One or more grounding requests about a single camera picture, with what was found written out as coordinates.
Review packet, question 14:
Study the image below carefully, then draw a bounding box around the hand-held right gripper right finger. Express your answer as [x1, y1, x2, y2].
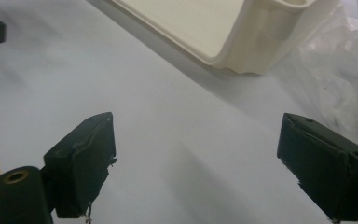
[276, 112, 358, 223]

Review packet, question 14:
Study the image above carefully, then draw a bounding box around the cream plastic tray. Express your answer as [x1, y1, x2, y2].
[110, 0, 320, 76]

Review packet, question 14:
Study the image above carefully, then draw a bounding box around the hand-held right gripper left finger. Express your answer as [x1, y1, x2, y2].
[43, 111, 117, 219]

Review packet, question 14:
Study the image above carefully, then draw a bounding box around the clear plastic bag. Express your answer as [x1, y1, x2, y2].
[268, 0, 358, 154]

